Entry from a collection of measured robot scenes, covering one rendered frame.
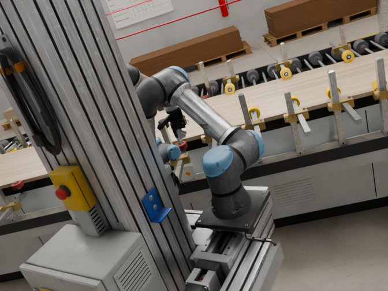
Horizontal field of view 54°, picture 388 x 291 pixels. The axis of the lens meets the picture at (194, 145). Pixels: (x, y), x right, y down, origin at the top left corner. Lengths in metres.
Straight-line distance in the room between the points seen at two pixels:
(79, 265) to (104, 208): 0.18
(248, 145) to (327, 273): 1.37
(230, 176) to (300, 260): 1.45
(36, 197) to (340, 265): 2.16
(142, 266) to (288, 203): 1.79
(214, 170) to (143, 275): 0.41
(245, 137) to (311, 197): 1.46
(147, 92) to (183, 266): 0.66
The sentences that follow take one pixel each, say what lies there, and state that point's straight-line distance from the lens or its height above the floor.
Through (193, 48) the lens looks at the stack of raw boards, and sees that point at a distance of 8.03.
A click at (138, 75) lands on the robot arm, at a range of 1.71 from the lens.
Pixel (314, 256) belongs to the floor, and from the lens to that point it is 2.68.
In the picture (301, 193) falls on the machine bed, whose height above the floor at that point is 0.27.
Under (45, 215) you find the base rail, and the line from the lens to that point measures 2.82.
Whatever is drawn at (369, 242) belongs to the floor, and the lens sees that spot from 2.74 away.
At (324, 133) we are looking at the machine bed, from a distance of 2.57.
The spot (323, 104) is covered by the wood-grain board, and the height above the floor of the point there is 0.89.
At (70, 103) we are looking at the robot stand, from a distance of 1.02.
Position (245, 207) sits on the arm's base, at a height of 1.06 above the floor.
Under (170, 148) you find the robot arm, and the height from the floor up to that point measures 1.16.
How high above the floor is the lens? 1.85
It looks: 24 degrees down
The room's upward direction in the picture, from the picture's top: 19 degrees counter-clockwise
